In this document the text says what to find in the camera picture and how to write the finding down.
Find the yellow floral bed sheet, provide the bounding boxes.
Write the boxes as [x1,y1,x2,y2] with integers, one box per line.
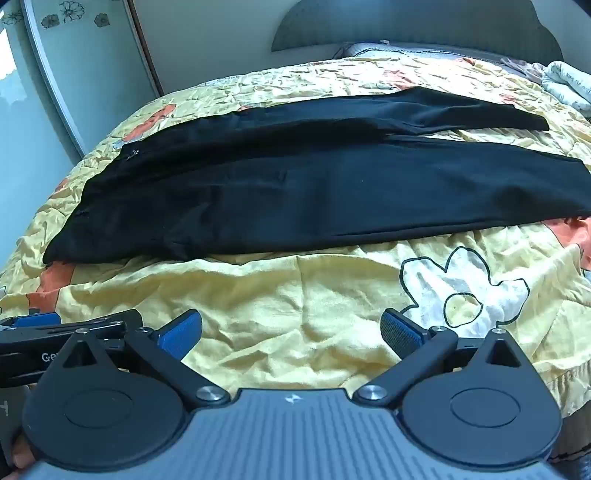
[0,51,591,414]

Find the grey headboard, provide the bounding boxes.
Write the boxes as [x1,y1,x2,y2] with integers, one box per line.
[271,0,562,63]

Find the person's left hand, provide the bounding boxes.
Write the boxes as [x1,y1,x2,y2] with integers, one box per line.
[10,434,38,470]

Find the grey pillow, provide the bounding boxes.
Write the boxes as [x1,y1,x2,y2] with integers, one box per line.
[338,41,552,85]

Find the black pants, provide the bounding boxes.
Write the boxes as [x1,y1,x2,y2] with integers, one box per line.
[42,87,591,265]

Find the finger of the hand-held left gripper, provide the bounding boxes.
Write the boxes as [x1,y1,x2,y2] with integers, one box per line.
[0,310,145,344]

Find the white printed blanket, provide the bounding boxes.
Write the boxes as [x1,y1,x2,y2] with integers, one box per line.
[540,61,591,116]

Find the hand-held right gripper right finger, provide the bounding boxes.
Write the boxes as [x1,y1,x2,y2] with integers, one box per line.
[353,308,533,411]

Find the floral glass wardrobe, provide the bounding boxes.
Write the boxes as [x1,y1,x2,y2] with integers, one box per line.
[0,0,165,287]

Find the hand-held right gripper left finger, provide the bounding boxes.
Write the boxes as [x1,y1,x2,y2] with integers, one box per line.
[60,310,232,411]

